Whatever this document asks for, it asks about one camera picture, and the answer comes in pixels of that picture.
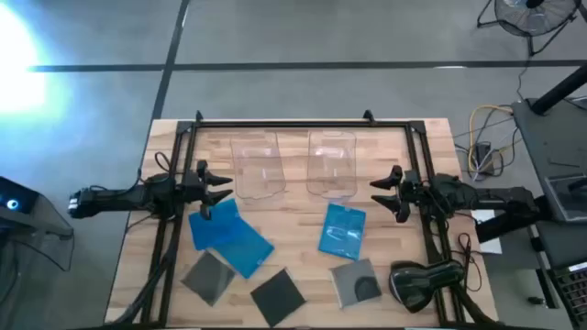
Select black device with blue light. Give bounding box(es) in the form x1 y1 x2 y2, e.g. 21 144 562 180
0 176 40 216

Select yellow cable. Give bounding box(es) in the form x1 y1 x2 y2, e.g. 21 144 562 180
467 104 515 176

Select glossy black handheld scanner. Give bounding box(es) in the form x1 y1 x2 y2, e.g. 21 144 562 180
388 258 467 314

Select black power adapter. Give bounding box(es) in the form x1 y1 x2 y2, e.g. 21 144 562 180
474 141 496 178

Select grey side table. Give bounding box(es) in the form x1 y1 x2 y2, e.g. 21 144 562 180
511 98 587 271

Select clear plastic container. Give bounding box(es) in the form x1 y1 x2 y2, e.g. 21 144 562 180
305 129 359 201
228 130 288 202

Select grey tablet screen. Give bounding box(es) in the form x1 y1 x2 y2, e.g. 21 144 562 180
544 172 587 224

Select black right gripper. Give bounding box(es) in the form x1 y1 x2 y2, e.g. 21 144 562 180
369 164 435 225

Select black floor fan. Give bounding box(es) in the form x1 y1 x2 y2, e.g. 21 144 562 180
476 0 582 57

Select grey square pad left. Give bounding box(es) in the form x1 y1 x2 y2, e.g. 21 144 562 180
180 250 237 307

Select black looped cable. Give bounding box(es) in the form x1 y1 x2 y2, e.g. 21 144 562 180
451 232 483 292

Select blue bags left pile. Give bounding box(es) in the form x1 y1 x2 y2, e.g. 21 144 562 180
213 217 276 280

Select black pole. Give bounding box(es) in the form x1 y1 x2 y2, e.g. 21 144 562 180
530 63 587 116

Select black cable bundle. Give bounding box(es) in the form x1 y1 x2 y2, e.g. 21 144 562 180
109 214 181 327

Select blue jewel case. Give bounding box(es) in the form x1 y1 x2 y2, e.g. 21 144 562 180
187 197 244 252

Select black metal table frame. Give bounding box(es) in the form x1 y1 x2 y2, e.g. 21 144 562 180
139 117 464 329

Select dark grey square pad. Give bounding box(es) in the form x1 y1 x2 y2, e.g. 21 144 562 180
249 268 307 328

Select white paper sheet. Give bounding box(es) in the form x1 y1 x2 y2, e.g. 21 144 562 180
471 209 504 255

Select black keyboard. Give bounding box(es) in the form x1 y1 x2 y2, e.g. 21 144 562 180
548 260 587 329

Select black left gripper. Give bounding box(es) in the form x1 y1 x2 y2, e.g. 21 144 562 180
181 159 235 221

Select blue bag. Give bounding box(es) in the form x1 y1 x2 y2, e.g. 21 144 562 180
317 203 367 262

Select grey pouch right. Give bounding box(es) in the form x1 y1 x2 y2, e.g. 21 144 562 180
328 258 383 309

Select translucent grey cover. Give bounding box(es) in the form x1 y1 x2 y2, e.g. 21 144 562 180
0 192 75 330

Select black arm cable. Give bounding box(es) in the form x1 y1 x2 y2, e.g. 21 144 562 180
153 150 172 175

